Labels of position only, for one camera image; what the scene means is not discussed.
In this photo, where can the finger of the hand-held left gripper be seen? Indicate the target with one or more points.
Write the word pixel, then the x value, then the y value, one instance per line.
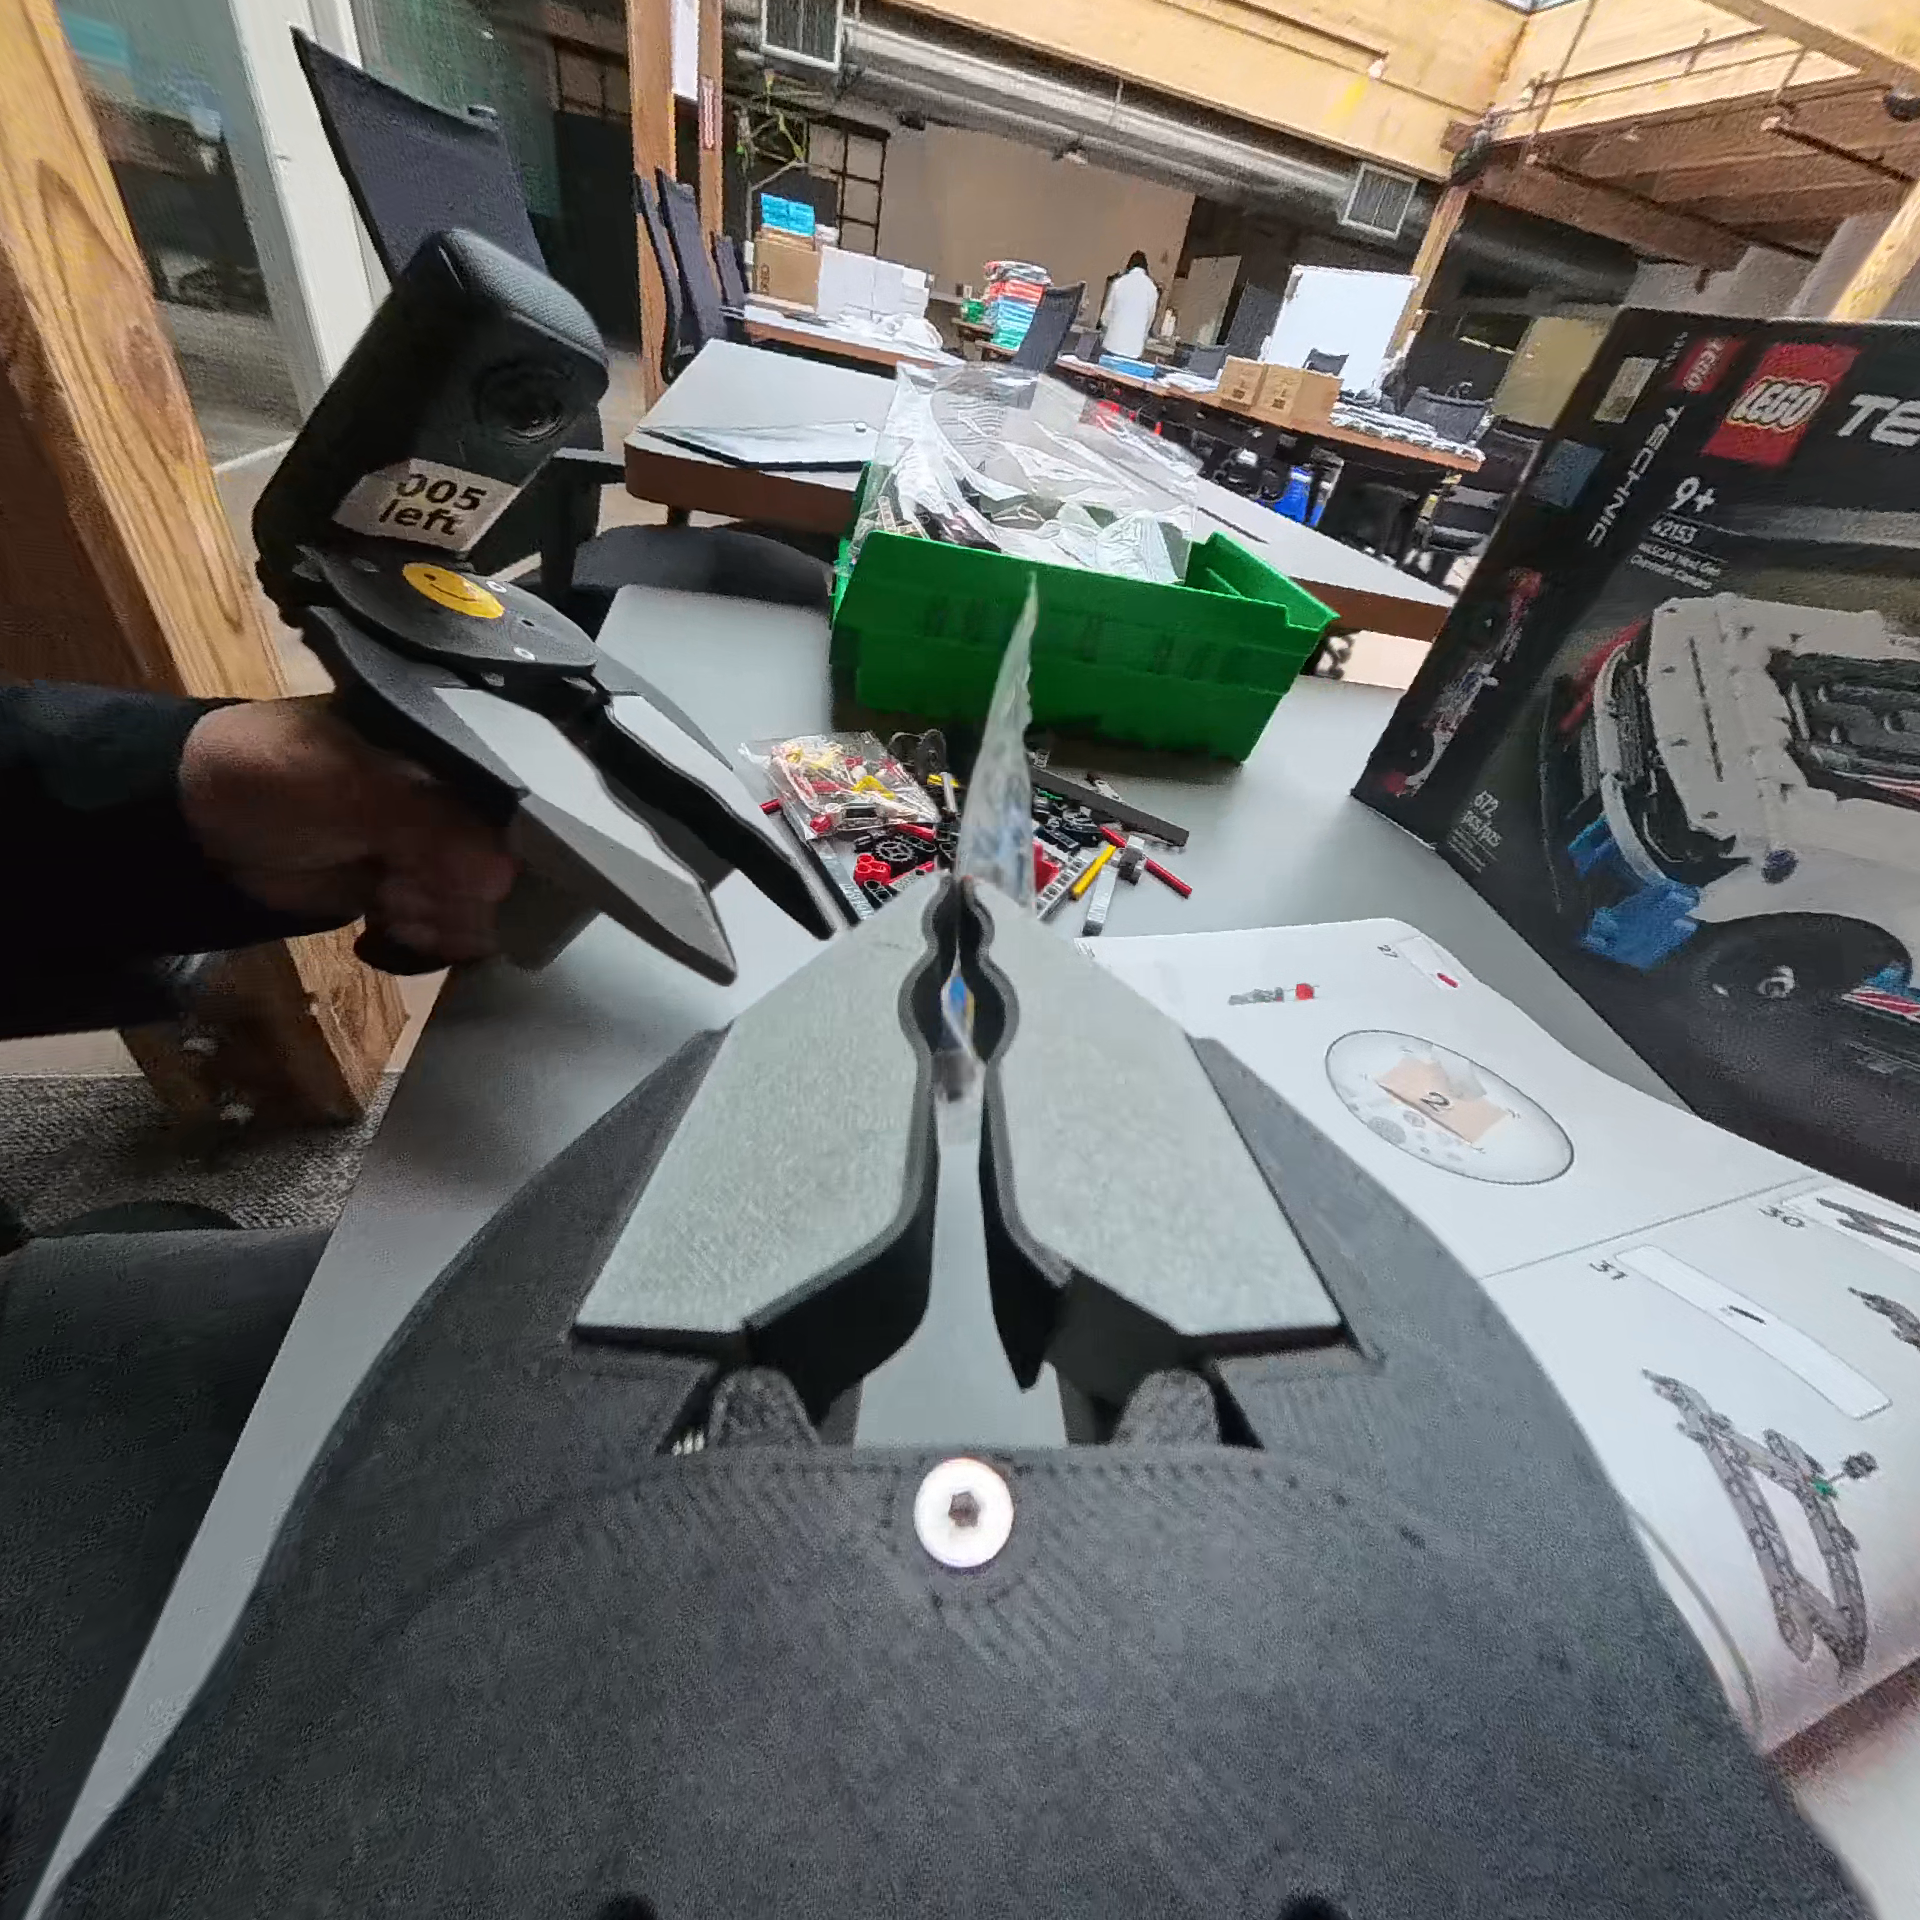
pixel 600 840
pixel 668 716

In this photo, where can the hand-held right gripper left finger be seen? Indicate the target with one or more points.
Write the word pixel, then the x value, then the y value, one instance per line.
pixel 749 1172

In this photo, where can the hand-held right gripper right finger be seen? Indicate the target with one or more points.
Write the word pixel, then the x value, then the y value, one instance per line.
pixel 1155 1185

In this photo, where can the colourful brick model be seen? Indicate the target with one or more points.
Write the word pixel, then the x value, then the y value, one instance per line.
pixel 997 781

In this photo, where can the person's left forearm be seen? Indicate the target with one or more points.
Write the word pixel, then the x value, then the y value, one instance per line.
pixel 89 840

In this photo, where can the clear bag of lego parts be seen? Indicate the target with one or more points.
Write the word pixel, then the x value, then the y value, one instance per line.
pixel 832 788

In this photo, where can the long dark grey lego plate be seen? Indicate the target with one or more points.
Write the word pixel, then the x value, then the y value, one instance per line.
pixel 1117 810

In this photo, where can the black lego set box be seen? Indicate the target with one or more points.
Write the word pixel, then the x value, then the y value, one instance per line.
pixel 1723 720

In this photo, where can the person's left hand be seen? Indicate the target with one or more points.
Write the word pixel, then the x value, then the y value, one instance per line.
pixel 330 825

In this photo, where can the white instruction booklet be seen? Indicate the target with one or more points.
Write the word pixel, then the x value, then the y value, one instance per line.
pixel 1229 1036

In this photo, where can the black mesh office chair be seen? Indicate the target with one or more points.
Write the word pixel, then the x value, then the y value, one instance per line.
pixel 420 150

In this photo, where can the small black wheel assembly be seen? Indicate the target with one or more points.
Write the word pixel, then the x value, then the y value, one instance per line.
pixel 900 868

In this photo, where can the black flat sheet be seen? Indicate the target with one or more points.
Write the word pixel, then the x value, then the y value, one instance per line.
pixel 764 447

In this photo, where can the grey background table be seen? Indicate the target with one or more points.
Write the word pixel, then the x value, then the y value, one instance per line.
pixel 749 405

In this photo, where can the cardboard box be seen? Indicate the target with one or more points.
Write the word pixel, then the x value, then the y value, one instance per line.
pixel 786 270
pixel 1300 394
pixel 1241 388

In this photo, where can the green plastic bin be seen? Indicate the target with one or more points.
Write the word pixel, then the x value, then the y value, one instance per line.
pixel 1050 662

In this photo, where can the pile of clear plastic bags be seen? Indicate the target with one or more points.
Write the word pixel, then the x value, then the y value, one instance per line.
pixel 1019 464

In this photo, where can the person's leg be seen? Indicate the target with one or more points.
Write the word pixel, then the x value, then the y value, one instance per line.
pixel 136 1424

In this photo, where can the long wooden table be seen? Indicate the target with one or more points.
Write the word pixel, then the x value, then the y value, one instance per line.
pixel 1348 428

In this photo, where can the white panel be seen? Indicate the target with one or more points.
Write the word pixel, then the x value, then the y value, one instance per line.
pixel 1348 317

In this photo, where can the wooden post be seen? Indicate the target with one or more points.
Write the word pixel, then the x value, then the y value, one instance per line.
pixel 656 181
pixel 89 452

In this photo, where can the silver air duct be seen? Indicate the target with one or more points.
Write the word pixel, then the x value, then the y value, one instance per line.
pixel 1050 106

